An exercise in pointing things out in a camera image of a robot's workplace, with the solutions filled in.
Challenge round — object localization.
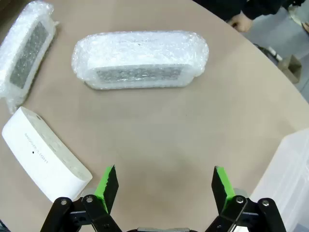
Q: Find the person's left forearm black sleeve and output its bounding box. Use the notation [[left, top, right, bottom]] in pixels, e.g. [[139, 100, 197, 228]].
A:
[[242, 0, 289, 20]]

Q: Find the bubble-wrapped white clock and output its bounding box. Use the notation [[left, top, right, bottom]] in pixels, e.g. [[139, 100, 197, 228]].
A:
[[0, 0, 60, 114], [71, 30, 210, 90]]

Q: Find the unwrapped white digital clock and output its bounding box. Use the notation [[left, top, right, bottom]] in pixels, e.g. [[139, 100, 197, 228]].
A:
[[1, 106, 93, 203]]

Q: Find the clear plastic container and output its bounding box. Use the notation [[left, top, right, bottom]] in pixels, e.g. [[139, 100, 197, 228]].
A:
[[251, 129, 309, 232]]

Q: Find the person in black zip hoodie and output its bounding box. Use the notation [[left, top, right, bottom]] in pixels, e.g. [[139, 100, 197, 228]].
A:
[[193, 0, 289, 21]]

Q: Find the cardboard box on floor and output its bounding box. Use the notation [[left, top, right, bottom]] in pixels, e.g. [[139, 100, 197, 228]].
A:
[[280, 54, 302, 84]]

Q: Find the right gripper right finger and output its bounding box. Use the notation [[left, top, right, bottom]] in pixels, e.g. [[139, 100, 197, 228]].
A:
[[204, 165, 287, 232]]

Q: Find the person's left hand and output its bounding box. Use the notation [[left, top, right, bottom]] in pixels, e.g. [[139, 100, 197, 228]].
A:
[[228, 12, 253, 32]]

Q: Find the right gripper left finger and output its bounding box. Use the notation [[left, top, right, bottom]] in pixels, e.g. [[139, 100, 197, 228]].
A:
[[40, 164, 124, 232]]

